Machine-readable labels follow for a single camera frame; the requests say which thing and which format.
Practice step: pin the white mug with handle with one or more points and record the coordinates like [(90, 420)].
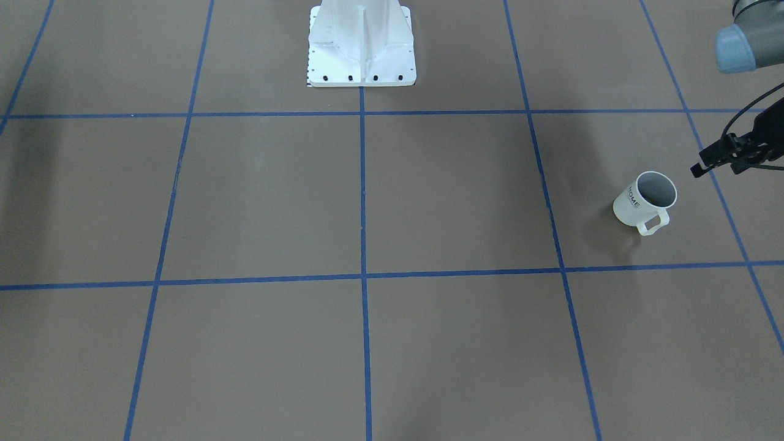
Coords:
[(644, 203)]

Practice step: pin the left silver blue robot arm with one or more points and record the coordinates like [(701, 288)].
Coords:
[(754, 40)]

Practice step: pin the white pedestal column base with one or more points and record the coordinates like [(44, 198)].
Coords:
[(360, 44)]

